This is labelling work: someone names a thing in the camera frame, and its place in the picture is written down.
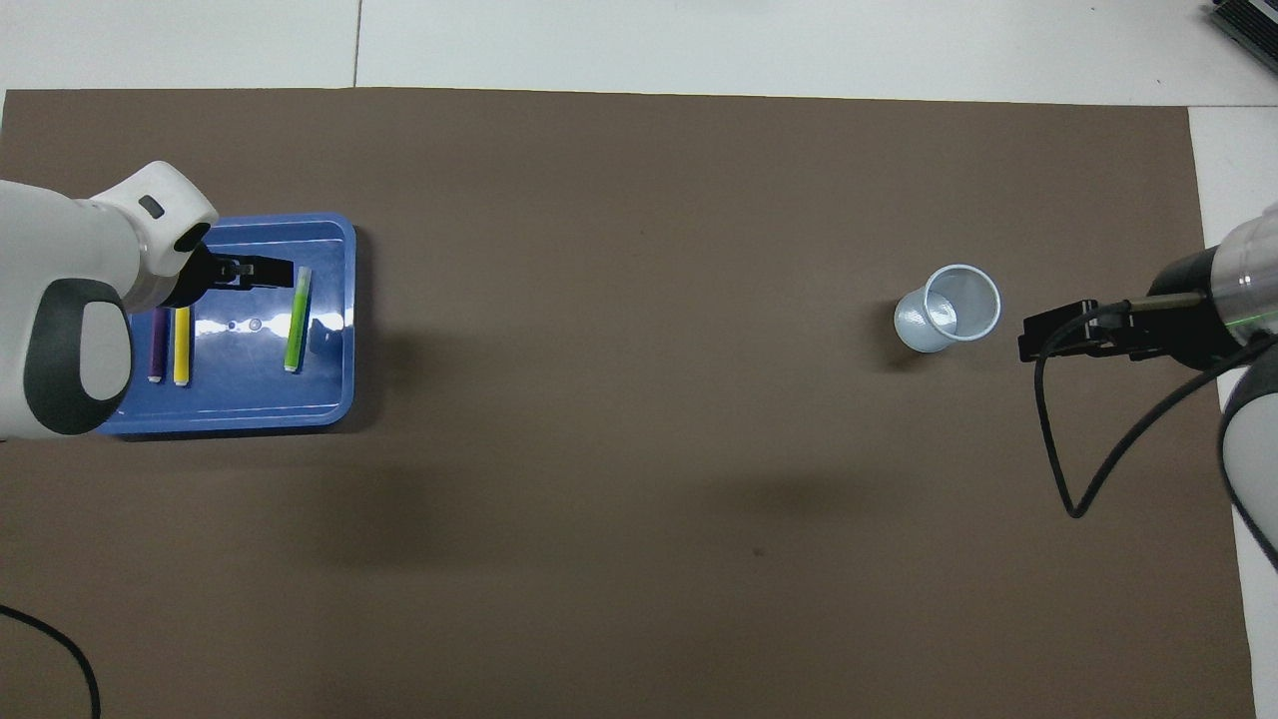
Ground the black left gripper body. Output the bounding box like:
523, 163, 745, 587
160, 243, 219, 309

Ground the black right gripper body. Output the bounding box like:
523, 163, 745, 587
1128, 245, 1249, 372

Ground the brown table mat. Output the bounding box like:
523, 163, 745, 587
0, 88, 1255, 719

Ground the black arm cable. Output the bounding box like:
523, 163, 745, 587
1033, 300, 1278, 520
0, 603, 103, 719

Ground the blue plastic tray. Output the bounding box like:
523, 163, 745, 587
90, 212, 357, 437

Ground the green pen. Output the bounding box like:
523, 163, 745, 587
284, 266, 314, 373

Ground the clear plastic cup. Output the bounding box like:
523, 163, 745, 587
894, 264, 1002, 355

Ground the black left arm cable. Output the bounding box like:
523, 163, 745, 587
0, 603, 103, 719

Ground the grey ribbed device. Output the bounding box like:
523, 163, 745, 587
1206, 0, 1278, 73

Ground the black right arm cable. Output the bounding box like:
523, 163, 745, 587
1033, 300, 1278, 520

